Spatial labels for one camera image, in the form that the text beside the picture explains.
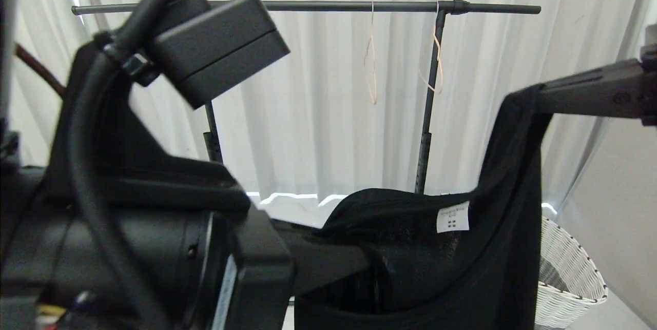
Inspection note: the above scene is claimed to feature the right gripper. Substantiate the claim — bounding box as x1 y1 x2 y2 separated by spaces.
639 45 657 126

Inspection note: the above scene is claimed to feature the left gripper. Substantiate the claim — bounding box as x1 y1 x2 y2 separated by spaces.
0 202 296 330

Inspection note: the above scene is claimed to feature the black garment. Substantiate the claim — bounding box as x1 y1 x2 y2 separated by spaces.
295 84 552 330

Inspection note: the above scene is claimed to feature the white laundry basket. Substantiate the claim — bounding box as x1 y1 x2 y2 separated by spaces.
534 216 609 330

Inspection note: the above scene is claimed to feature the pink clothes hanger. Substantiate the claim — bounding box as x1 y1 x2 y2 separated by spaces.
418 3 443 94
363 2 378 105

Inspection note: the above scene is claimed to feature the black clothes rack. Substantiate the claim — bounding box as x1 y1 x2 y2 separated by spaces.
72 1 541 195

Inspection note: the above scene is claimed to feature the white curtain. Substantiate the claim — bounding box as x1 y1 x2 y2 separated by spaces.
10 0 657 218

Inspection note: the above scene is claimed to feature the black cable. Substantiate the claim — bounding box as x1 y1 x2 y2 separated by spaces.
67 0 188 330

